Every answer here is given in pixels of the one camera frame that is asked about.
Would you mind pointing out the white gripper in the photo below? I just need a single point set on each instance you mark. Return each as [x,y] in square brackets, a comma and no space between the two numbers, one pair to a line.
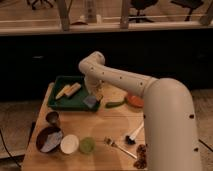
[93,87]

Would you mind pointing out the blue sponge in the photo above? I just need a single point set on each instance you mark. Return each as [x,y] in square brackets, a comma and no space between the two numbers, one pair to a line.
[90,101]

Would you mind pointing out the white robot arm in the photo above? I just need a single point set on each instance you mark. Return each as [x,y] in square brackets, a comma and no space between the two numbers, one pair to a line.
[169,115]

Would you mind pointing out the green plastic tray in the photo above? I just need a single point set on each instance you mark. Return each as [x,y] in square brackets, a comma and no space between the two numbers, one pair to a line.
[73,103]

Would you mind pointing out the green cucumber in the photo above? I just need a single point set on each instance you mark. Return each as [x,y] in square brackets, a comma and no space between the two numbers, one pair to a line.
[115,104]

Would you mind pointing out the orange bowl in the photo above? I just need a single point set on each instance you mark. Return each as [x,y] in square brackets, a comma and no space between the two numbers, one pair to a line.
[134,101]

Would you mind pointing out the small metal cup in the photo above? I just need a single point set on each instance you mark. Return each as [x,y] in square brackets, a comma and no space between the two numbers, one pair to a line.
[53,118]

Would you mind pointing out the silver fork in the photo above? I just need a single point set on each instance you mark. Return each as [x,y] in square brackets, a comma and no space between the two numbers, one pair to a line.
[112,143]

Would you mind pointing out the green cup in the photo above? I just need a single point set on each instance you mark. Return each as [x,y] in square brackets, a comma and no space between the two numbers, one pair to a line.
[87,145]

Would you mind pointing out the white crumpled cloth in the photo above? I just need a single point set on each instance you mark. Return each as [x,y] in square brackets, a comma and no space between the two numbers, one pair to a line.
[53,140]

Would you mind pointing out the dark red bowl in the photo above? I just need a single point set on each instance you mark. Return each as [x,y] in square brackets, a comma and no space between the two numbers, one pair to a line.
[42,136]

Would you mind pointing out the brown grape bunch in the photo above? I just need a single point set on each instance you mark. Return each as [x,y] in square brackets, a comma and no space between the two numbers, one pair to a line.
[141,162]

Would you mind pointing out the black office chair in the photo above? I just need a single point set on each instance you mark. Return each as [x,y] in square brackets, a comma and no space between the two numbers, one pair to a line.
[139,6]

